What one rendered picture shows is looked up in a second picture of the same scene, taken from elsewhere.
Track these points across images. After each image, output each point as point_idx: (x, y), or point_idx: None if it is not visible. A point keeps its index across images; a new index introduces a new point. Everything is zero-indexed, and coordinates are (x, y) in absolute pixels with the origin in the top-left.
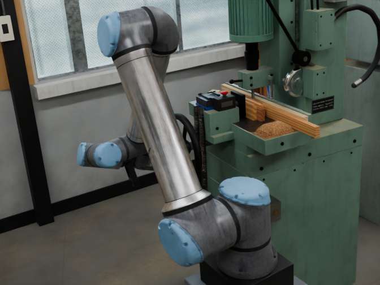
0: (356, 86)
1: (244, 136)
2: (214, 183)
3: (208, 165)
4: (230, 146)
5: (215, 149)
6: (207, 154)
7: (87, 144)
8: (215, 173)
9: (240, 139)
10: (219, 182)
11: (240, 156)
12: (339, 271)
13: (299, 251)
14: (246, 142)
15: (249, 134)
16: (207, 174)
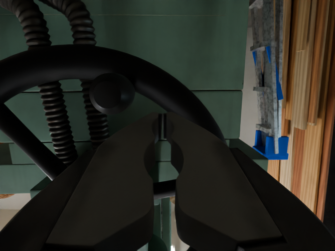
0: None
1: (24, 181)
2: (160, 3)
3: (186, 49)
4: (79, 140)
5: (148, 109)
6: (188, 83)
7: None
8: (151, 40)
9: (39, 169)
10: (131, 18)
11: (33, 131)
12: None
13: None
14: (14, 172)
15: (6, 191)
16: (200, 17)
